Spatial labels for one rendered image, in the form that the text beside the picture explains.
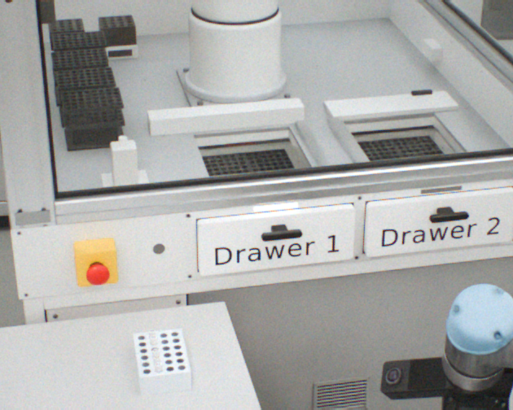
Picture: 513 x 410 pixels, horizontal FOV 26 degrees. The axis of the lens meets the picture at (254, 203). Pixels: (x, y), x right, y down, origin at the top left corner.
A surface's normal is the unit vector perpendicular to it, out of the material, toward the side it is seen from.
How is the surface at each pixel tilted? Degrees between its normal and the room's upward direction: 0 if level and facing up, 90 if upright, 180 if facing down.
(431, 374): 42
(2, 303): 0
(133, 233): 90
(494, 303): 31
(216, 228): 90
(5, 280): 0
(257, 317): 90
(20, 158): 90
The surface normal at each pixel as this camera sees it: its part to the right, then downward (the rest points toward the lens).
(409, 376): -0.56, -0.47
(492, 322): -0.08, -0.50
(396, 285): 0.21, 0.47
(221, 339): 0.00, -0.88
